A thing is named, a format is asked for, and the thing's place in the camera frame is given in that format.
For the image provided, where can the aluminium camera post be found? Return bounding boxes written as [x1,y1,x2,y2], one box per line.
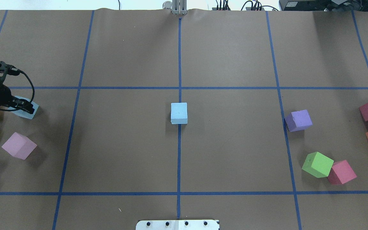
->
[171,0,188,15]

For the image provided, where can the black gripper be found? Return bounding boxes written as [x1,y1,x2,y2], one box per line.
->
[0,84,35,114]

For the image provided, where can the pink block left side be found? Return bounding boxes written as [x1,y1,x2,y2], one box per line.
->
[2,132,37,160]

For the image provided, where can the red block beside green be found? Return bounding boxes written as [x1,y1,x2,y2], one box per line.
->
[327,160,357,185]

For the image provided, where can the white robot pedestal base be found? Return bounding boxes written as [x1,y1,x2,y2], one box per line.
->
[135,219,220,230]

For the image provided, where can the purple block right side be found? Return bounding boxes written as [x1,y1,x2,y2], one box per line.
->
[285,110,313,132]

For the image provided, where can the metal cylinder weight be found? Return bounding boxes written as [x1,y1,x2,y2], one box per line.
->
[162,1,173,9]

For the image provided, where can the light blue block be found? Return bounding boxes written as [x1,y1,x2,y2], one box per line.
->
[171,103,188,124]
[11,96,39,120]

